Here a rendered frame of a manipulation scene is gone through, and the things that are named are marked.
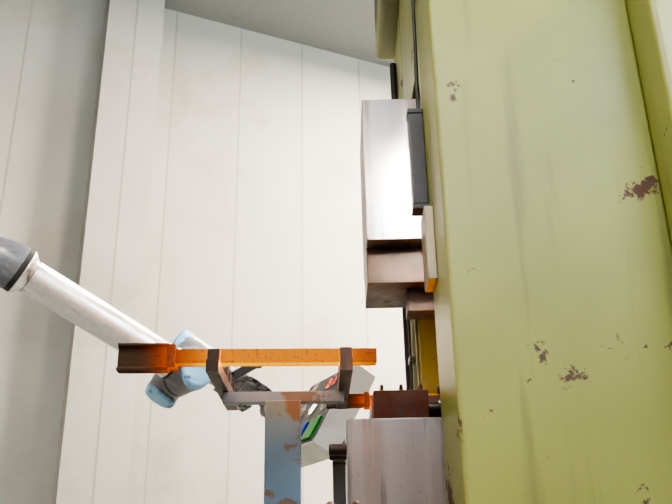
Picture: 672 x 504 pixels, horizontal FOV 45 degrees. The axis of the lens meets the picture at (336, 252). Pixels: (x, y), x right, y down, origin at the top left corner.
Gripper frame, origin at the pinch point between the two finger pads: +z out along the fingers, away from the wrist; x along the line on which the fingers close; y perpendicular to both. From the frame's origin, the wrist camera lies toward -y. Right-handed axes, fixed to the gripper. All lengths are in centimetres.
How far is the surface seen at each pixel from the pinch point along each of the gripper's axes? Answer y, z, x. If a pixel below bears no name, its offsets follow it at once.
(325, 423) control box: -0.3, 11.8, 7.1
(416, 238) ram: -31, -6, 63
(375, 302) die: -22.5, -1.4, 41.1
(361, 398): 4.5, 5.5, 46.3
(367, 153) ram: -46, -27, 58
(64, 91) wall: -141, -150, -174
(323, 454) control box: 6.3, 16.6, 3.4
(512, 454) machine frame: 21, 18, 100
